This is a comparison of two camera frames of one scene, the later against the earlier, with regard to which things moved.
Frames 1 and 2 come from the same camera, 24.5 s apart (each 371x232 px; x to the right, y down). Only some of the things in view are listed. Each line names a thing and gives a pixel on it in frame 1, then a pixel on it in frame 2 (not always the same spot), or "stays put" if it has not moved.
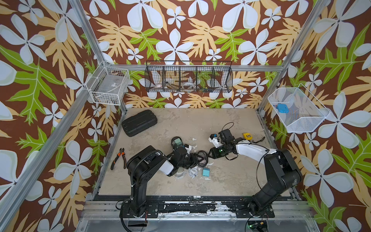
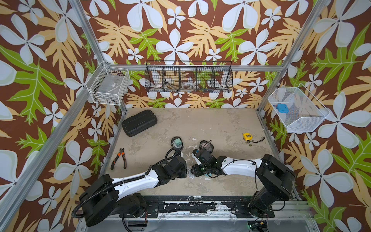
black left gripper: (194, 160) -> (184, 168)
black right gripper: (213, 153) -> (195, 171)
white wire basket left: (108, 85) stays put
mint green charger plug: (178, 142) stays put
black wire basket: (181, 76) stays put
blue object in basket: (283, 108) stays put
